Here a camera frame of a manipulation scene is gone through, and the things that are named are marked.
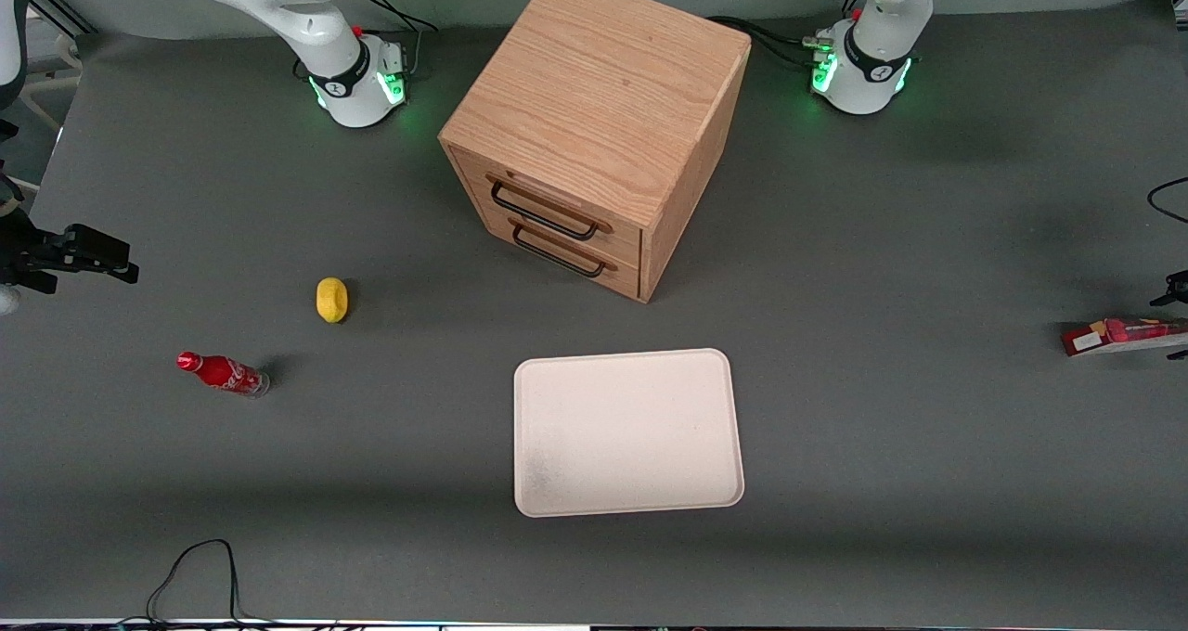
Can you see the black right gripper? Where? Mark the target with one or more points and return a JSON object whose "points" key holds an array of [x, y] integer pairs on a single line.
{"points": [[28, 251]]}

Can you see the red cookie box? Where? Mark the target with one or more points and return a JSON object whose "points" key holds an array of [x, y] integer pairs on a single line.
{"points": [[1128, 334]]}

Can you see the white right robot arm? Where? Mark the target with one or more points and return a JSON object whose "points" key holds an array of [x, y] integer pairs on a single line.
{"points": [[316, 19]]}

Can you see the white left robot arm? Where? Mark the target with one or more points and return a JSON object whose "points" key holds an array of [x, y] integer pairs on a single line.
{"points": [[872, 65]]}

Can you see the beige rectangular tray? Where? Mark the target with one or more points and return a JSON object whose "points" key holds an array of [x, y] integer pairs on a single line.
{"points": [[626, 431]]}

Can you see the red cola bottle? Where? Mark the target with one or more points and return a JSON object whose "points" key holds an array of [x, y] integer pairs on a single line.
{"points": [[223, 372]]}

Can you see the yellow lemon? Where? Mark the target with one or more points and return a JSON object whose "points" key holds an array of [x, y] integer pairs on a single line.
{"points": [[331, 299]]}

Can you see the wooden drawer front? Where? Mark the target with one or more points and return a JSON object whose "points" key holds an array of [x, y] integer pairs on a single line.
{"points": [[622, 274], [617, 232]]}

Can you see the wooden drawer cabinet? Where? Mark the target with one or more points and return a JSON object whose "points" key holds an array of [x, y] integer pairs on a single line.
{"points": [[594, 93]]}

